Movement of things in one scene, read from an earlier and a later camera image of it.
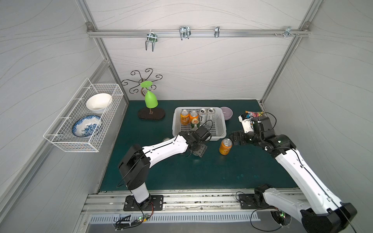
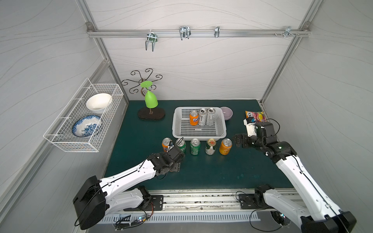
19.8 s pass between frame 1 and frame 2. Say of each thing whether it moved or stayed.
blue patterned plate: stayed
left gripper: moved
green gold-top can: moved
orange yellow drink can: stayed
